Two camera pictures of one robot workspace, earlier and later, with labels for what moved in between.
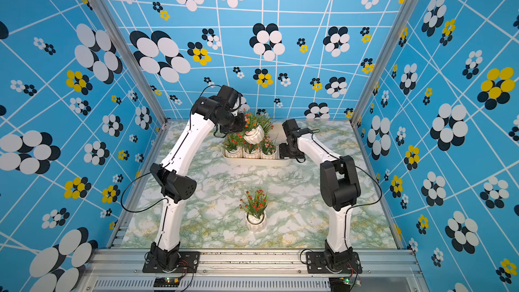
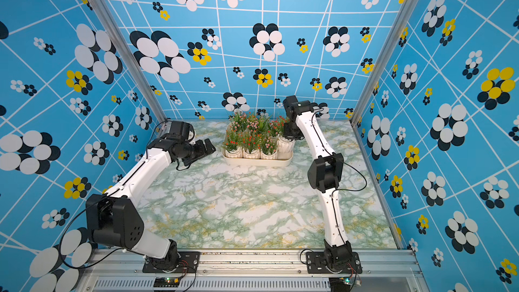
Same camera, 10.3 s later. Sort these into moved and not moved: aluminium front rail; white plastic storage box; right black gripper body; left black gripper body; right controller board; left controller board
Moved: right black gripper body; left black gripper body
Not moved: aluminium front rail; right controller board; left controller board; white plastic storage box
